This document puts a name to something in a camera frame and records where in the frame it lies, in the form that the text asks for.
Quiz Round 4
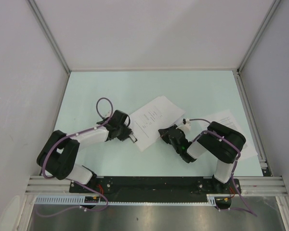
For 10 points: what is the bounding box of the sparse text paper sheet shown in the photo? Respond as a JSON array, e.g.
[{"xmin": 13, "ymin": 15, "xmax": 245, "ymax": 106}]
[{"xmin": 130, "ymin": 96, "xmax": 185, "ymax": 152}]

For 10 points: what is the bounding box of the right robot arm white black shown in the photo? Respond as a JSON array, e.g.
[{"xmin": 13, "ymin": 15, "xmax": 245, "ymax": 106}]
[{"xmin": 158, "ymin": 119, "xmax": 246, "ymax": 193}]

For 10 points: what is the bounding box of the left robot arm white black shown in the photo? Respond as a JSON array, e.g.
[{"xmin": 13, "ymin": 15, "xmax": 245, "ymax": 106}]
[{"xmin": 37, "ymin": 110, "xmax": 132, "ymax": 193}]

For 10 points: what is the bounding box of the far right text paper sheet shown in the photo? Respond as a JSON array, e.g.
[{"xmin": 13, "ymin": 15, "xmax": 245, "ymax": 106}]
[{"xmin": 204, "ymin": 109, "xmax": 258, "ymax": 161}]

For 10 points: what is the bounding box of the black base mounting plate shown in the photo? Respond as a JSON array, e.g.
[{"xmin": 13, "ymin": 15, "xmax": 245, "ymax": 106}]
[{"xmin": 69, "ymin": 175, "xmax": 242, "ymax": 210}]

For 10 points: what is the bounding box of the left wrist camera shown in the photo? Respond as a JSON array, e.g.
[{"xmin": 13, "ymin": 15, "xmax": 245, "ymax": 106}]
[{"xmin": 104, "ymin": 110, "xmax": 113, "ymax": 118}]

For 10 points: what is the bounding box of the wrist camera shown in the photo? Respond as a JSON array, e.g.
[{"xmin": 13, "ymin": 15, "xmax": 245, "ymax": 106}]
[
  {"xmin": 104, "ymin": 110, "xmax": 113, "ymax": 118},
  {"xmin": 181, "ymin": 118, "xmax": 191, "ymax": 132}
]

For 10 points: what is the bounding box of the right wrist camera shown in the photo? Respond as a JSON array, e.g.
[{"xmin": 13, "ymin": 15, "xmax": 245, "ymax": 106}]
[{"xmin": 181, "ymin": 118, "xmax": 191, "ymax": 132}]

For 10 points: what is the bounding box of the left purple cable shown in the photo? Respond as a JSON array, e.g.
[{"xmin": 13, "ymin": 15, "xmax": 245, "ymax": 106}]
[{"xmin": 35, "ymin": 97, "xmax": 110, "ymax": 217}]

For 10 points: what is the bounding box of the grey slotted cable duct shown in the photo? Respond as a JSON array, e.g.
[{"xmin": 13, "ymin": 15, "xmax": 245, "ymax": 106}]
[{"xmin": 35, "ymin": 195, "xmax": 216, "ymax": 206}]

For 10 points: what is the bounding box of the aluminium front frame rail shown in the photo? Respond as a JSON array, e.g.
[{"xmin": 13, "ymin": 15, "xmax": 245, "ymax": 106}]
[{"xmin": 25, "ymin": 176, "xmax": 288, "ymax": 196}]

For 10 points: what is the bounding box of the left aluminium corner post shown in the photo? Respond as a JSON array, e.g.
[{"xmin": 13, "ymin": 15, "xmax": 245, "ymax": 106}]
[{"xmin": 26, "ymin": 0, "xmax": 71, "ymax": 76}]

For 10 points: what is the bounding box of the aluminium corner post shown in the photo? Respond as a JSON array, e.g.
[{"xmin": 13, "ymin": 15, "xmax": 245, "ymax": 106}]
[
  {"xmin": 26, "ymin": 0, "xmax": 71, "ymax": 76},
  {"xmin": 236, "ymin": 0, "xmax": 282, "ymax": 75}
]

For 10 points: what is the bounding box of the right aluminium corner post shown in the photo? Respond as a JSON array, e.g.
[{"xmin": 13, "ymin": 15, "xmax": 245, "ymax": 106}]
[{"xmin": 236, "ymin": 0, "xmax": 282, "ymax": 75}]

